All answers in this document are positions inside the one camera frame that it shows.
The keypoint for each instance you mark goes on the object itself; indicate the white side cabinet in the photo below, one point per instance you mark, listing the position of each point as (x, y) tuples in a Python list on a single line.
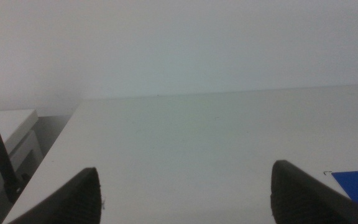
[(11, 122)]

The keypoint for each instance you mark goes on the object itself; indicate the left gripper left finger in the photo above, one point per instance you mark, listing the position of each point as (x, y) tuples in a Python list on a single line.
[(76, 202)]

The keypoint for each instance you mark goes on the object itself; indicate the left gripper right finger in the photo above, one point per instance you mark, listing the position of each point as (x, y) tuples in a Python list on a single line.
[(297, 199)]

